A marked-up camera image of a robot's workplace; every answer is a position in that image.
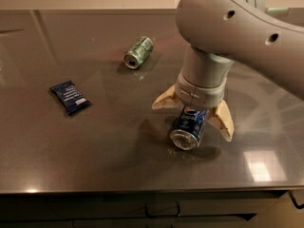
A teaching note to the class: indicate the green soda can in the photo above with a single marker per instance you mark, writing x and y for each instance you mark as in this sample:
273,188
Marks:
137,54

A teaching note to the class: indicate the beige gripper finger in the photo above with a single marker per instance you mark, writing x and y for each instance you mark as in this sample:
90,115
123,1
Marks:
220,118
168,99

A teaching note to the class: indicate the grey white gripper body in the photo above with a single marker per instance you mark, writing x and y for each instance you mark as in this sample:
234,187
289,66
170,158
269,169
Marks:
199,94

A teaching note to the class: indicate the black drawer handle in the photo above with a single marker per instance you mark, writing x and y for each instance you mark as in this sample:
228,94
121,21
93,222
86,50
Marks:
162,211

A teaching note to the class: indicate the blue pepsi can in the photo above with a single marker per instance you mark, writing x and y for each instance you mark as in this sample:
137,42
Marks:
189,128

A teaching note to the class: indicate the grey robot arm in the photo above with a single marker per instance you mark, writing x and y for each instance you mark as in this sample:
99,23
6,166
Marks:
220,33

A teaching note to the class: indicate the dark blue snack packet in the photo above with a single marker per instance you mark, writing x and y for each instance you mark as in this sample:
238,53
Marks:
71,98

